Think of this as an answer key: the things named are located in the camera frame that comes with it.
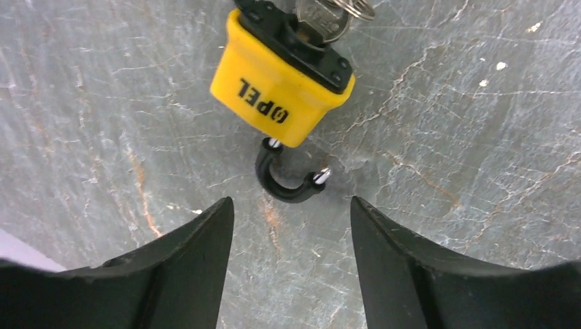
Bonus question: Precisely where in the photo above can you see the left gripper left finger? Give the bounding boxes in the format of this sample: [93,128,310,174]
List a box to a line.
[1,197,234,328]

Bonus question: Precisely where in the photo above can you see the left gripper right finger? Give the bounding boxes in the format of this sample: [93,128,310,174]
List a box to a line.
[350,196,580,328]

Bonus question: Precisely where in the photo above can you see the yellow black padlock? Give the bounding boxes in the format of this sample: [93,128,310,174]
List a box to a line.
[210,1,356,204]

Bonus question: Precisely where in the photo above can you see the single brass key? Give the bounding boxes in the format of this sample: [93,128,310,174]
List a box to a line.
[294,0,375,46]

